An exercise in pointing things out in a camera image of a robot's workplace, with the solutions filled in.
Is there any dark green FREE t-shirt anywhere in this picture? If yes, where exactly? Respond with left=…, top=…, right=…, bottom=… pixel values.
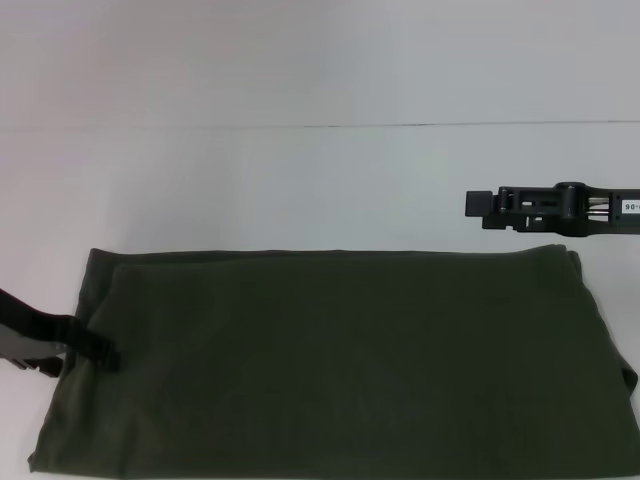
left=24, top=243, right=640, bottom=480

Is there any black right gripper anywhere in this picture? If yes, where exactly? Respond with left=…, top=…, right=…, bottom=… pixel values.
left=464, top=181, right=640, bottom=237

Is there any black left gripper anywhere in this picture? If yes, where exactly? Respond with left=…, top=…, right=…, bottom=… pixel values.
left=0, top=287, right=124, bottom=380

